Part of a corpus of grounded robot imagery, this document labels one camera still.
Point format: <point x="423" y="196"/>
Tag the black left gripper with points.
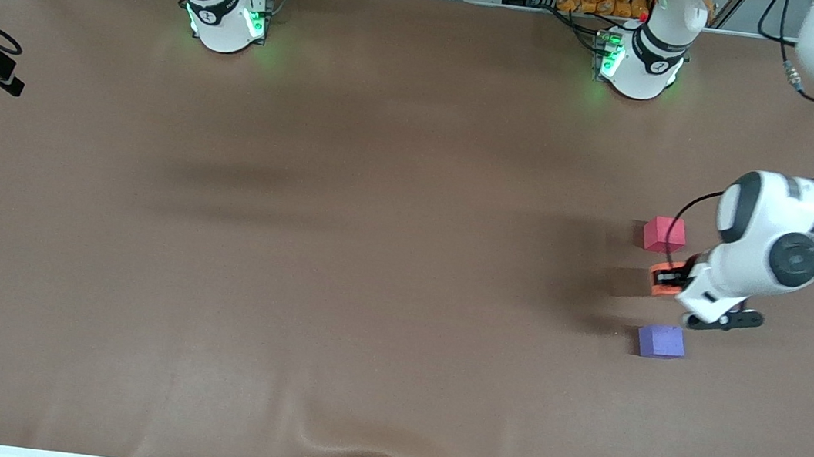
<point x="677" y="277"/>

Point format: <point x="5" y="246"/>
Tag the orange foam block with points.
<point x="667" y="293"/>

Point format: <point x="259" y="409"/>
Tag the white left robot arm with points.
<point x="770" y="242"/>

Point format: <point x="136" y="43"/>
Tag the red foam block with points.
<point x="664" y="234"/>

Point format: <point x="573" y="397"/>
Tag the purple foam block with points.
<point x="661" y="341"/>

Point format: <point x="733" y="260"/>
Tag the brown table mat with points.
<point x="394" y="336"/>

